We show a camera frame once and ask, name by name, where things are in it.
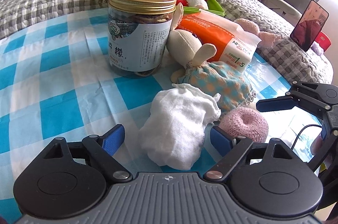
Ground pink knitted round puff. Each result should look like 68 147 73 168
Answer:
219 107 269 143

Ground white gauze cloth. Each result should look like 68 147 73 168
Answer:
139 84 221 171

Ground pink fuzzy sock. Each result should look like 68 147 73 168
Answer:
234 18 281 48

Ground bunny doll blue dress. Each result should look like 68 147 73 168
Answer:
166 3 256 114

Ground orange white tissue pack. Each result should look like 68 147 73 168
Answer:
178 10 261 73

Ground blue checked tablecloth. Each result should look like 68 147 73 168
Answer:
1 9 318 223

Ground smartphone on stand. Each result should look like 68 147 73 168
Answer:
290 0 329 52

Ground white santa plush toy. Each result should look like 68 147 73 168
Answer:
177 0 209 10

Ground gold lid glass jar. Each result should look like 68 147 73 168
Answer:
108 0 177 76

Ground grey checked quilt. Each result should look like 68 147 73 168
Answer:
1 0 333 84

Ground black cable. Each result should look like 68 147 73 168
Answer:
289 124 323 150

